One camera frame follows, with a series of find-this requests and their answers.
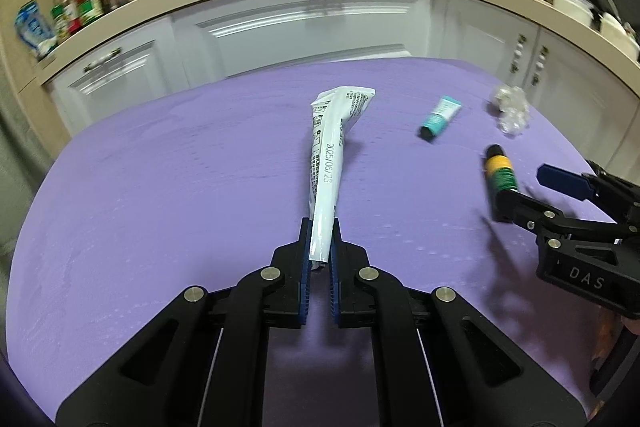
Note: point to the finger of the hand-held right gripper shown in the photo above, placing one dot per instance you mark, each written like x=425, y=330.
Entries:
x=565, y=181
x=525, y=209

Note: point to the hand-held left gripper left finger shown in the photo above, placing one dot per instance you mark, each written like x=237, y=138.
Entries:
x=304, y=287

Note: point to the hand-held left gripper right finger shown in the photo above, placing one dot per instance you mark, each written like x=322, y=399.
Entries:
x=334, y=292

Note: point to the green label dark bottle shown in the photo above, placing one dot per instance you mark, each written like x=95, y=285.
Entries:
x=500, y=172

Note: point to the large white squeeze tube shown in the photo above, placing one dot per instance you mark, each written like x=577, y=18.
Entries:
x=327, y=167

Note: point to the person's right hand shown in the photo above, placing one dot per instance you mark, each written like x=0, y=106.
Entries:
x=631, y=326

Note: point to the crumpled clear plastic wrap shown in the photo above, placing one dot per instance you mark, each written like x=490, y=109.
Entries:
x=512, y=109

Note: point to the small teal tube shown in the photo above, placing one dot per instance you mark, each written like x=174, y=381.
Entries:
x=440, y=119

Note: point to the clear plastic lidded container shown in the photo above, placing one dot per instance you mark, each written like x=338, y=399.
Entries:
x=572, y=2

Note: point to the metal spoon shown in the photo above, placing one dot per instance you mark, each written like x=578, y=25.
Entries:
x=611, y=3

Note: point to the white kitchen cabinet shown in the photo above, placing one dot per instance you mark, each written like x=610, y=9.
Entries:
x=300, y=37

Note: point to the blue snack packet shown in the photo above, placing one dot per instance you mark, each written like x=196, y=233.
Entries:
x=35, y=29

